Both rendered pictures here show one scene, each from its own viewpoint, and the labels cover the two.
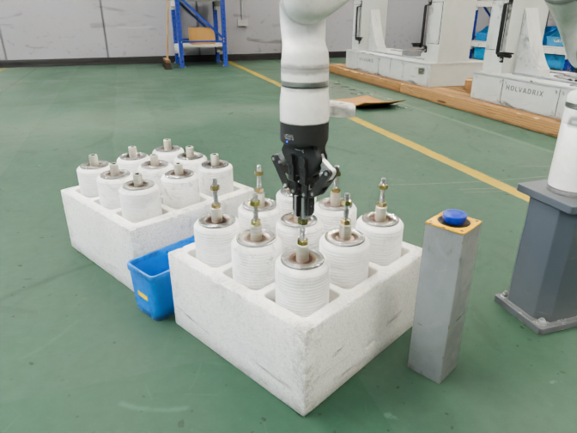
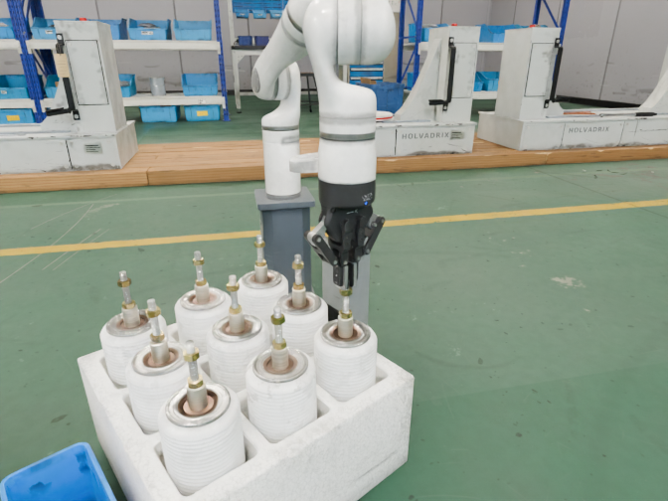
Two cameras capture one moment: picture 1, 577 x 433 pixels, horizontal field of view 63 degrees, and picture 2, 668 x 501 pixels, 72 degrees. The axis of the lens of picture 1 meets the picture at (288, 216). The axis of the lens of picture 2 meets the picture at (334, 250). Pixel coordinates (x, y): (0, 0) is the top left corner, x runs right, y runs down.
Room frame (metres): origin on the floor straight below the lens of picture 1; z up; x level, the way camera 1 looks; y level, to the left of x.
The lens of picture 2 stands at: (0.68, 0.56, 0.63)
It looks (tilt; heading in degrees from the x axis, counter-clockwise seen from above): 23 degrees down; 276
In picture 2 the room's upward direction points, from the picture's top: straight up
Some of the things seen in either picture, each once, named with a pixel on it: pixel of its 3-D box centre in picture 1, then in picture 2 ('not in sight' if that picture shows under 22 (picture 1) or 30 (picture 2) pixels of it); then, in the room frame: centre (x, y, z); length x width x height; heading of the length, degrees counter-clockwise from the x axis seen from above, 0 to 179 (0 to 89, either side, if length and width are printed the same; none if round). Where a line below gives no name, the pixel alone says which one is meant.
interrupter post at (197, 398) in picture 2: (216, 214); (197, 395); (0.88, 0.15, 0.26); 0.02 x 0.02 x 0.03
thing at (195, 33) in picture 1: (201, 35); not in sight; (6.59, 1.13, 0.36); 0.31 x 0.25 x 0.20; 108
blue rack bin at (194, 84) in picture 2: not in sight; (200, 83); (2.67, -4.59, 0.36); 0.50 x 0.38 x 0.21; 108
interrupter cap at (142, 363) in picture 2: (259, 204); (161, 358); (0.97, 0.06, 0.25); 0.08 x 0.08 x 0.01
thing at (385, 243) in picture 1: (377, 259); (264, 321); (0.89, -0.19, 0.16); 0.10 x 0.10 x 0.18
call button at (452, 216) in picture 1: (454, 218); not in sight; (0.74, -0.28, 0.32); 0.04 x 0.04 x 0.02
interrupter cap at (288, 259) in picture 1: (302, 259); (345, 333); (0.72, -0.02, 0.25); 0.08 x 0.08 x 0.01
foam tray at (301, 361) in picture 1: (298, 287); (245, 411); (0.88, -0.02, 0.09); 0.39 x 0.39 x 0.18; 46
